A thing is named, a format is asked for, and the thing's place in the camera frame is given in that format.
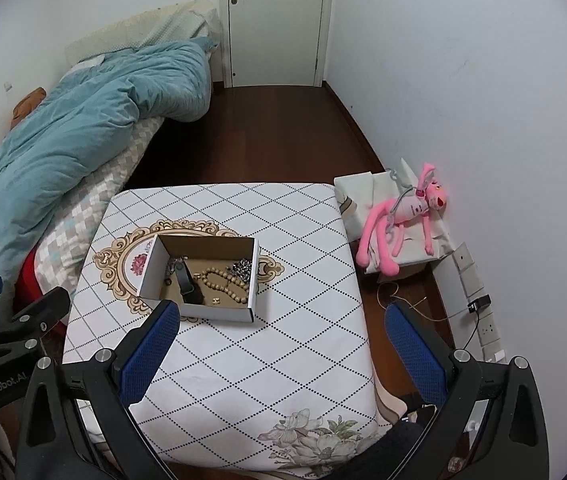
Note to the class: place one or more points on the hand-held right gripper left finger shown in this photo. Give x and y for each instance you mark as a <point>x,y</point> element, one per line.
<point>148,350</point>

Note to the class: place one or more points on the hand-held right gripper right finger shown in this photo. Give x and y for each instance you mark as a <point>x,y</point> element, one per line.
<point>413,355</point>

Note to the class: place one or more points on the white cardboard box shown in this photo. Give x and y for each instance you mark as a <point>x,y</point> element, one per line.
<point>223,312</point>

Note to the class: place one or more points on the red bed skirt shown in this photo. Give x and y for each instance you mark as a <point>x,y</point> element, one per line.
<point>26,285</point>

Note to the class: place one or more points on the black plug charger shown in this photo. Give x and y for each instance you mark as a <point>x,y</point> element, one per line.
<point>479,303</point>

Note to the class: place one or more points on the checkered bed sheet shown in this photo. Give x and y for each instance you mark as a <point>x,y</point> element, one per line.
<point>93,195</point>

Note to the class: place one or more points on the pink plush toy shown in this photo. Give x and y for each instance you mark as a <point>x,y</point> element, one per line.
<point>413,208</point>

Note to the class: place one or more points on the diamond pattern floral tablecloth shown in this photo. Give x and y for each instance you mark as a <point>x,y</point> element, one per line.
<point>288,270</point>

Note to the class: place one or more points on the light blue quilt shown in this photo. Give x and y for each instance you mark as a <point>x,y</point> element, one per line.
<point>63,160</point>

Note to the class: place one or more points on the grey clothes hanger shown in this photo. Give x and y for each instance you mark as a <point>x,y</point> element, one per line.
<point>404,194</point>

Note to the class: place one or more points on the white folded cloth bag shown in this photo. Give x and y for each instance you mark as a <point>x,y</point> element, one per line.
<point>358,190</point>

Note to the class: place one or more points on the cream headboard cushion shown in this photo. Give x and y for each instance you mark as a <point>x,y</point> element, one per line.
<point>113,35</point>

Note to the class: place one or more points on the pale textured pillow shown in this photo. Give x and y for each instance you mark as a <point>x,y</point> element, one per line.
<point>173,25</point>

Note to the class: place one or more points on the white door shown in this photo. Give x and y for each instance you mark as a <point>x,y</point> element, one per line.
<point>278,25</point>

